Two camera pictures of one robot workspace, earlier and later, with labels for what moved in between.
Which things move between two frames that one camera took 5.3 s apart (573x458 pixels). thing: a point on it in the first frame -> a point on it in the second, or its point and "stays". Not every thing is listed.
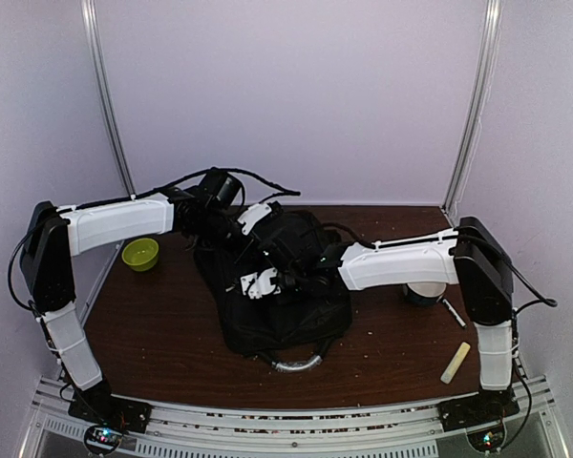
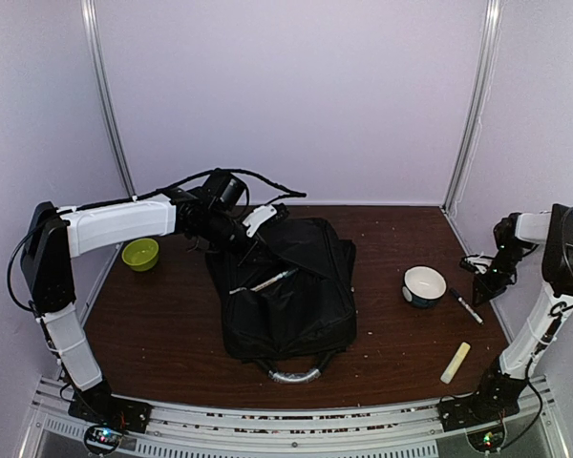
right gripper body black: (293, 284) -> (506, 258)
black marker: (463, 324) -> (466, 306)
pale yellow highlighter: (456, 362) stays
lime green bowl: (140, 254) stays
